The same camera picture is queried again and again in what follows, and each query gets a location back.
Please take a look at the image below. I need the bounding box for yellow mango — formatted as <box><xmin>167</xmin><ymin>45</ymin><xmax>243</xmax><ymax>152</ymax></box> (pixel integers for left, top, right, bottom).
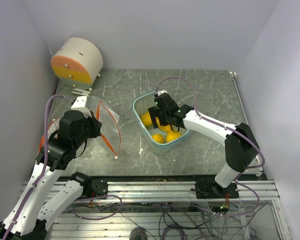
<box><xmin>140</xmin><ymin>111</ymin><xmax>153</xmax><ymax>127</ymax></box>

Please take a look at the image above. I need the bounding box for yellow pear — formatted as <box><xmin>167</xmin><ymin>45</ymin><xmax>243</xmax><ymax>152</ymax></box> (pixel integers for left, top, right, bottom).
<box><xmin>151</xmin><ymin>133</ymin><xmax>165</xmax><ymax>144</ymax></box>

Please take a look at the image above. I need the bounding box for blue green plastic basket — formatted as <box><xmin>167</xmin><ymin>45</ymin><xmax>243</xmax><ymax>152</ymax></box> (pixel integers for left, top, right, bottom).
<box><xmin>131</xmin><ymin>90</ymin><xmax>191</xmax><ymax>155</ymax></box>

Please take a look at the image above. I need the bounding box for yellow bell pepper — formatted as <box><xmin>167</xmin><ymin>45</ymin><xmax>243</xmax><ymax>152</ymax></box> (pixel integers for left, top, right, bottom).
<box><xmin>166</xmin><ymin>131</ymin><xmax>182</xmax><ymax>143</ymax></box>

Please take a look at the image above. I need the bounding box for clear zip bag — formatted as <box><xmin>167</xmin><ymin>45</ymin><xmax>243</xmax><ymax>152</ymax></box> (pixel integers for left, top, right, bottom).
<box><xmin>89</xmin><ymin>96</ymin><xmax>122</xmax><ymax>160</ymax></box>
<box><xmin>37</xmin><ymin>117</ymin><xmax>60</xmax><ymax>154</ymax></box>

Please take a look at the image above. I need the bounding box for clear zip top bag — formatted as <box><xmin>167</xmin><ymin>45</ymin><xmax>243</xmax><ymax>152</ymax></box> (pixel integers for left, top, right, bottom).
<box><xmin>37</xmin><ymin>117</ymin><xmax>60</xmax><ymax>154</ymax></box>

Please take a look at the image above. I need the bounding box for yellow lemon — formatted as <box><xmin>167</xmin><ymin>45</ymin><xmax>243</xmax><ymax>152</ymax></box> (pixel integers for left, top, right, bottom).
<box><xmin>156</xmin><ymin>118</ymin><xmax>172</xmax><ymax>132</ymax></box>

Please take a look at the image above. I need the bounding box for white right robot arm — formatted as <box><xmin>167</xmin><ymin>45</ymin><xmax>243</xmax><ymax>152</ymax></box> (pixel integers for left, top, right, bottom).
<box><xmin>148</xmin><ymin>91</ymin><xmax>260</xmax><ymax>198</ymax></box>

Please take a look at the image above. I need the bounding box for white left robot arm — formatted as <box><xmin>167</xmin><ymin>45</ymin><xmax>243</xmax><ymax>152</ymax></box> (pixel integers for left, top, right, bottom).
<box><xmin>0</xmin><ymin>110</ymin><xmax>102</xmax><ymax>240</ymax></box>

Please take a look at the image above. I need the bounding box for small white metal block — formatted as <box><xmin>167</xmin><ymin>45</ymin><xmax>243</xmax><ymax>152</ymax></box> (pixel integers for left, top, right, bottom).
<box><xmin>72</xmin><ymin>88</ymin><xmax>91</xmax><ymax>97</ymax></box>

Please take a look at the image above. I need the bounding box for round white drawer box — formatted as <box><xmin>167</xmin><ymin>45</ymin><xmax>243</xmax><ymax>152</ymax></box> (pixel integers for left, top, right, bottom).
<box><xmin>50</xmin><ymin>37</ymin><xmax>104</xmax><ymax>90</ymax></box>

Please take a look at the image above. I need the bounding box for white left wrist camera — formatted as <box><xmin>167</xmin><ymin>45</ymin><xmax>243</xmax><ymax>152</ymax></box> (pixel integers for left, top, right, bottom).
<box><xmin>70</xmin><ymin>96</ymin><xmax>92</xmax><ymax>118</ymax></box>

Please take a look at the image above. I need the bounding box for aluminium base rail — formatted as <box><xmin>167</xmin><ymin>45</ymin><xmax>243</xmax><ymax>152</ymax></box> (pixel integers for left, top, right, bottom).
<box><xmin>17</xmin><ymin>179</ymin><xmax>278</xmax><ymax>203</ymax></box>

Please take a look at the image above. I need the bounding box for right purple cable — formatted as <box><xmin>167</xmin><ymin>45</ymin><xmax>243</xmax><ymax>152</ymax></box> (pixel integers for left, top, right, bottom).
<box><xmin>154</xmin><ymin>76</ymin><xmax>266</xmax><ymax>218</ymax></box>

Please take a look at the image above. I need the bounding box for purple cable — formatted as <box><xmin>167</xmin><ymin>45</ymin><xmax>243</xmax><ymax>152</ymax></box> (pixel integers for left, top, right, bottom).
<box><xmin>0</xmin><ymin>94</ymin><xmax>123</xmax><ymax>240</ymax></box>
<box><xmin>154</xmin><ymin>76</ymin><xmax>266</xmax><ymax>218</ymax></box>

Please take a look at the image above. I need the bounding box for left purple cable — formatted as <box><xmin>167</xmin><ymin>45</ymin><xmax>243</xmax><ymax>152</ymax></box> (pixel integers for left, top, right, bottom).
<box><xmin>0</xmin><ymin>94</ymin><xmax>123</xmax><ymax>240</ymax></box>

